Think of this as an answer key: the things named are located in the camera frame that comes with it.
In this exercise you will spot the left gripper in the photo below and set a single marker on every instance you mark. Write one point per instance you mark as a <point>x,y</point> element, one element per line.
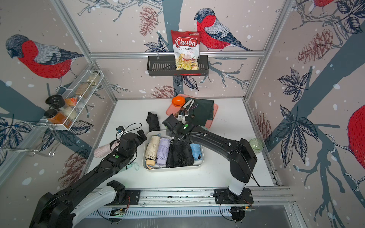
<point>139,140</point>

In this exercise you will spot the pink umbrella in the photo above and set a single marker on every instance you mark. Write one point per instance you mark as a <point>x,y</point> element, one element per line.
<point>106,149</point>

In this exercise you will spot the light blue umbrella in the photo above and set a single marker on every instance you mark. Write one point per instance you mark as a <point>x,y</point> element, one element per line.
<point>196,151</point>

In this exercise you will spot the beige umbrella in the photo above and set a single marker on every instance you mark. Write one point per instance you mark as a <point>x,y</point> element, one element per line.
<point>151,151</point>

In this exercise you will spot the black umbrella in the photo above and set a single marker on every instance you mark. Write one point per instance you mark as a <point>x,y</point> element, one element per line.
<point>174,158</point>
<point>153,122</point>
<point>186,155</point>

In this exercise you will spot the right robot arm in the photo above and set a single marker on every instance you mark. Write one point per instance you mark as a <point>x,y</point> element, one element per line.
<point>239,153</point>

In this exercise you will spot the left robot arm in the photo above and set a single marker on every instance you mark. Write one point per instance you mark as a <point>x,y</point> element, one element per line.
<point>62,209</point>

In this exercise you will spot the mint green umbrella left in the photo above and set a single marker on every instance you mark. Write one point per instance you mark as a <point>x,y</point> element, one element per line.
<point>132,166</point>

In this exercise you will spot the white storage box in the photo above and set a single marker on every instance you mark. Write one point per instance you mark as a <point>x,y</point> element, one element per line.
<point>160,168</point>

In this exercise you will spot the silver spoon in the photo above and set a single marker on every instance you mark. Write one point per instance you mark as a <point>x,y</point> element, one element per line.
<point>188,107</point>

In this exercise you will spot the dark small spoon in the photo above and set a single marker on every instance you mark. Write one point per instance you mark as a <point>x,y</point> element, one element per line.
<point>192,111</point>

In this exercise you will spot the pink plastic tray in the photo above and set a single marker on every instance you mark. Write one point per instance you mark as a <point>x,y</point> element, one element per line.
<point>212,116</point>

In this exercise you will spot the orange plastic bowl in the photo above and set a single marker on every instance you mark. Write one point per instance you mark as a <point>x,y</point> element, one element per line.
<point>178,101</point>

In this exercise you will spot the dark green cloth napkin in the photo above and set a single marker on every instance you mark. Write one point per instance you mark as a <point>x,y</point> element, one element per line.
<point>201,111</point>

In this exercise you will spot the orange spice jar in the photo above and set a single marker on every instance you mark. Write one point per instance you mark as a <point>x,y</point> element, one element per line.
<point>56,117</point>

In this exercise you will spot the clear green glass jar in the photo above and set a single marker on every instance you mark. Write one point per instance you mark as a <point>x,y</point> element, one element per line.
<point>256,145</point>

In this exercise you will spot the black lid spice jar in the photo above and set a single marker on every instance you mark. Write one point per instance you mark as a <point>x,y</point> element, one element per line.
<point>56,101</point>

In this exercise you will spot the Chuba cassava chips bag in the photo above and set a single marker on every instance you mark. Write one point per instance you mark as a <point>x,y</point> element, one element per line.
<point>186,49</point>

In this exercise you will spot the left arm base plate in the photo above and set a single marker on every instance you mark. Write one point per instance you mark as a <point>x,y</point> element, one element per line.
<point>126,197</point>

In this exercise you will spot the black wall basket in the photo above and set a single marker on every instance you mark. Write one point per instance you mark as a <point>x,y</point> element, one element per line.
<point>165,66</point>

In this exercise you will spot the white wire spice rack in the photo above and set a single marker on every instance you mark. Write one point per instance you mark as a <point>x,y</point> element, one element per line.
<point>76,99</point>

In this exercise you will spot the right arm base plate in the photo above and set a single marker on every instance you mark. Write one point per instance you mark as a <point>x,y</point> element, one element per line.
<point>225,196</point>

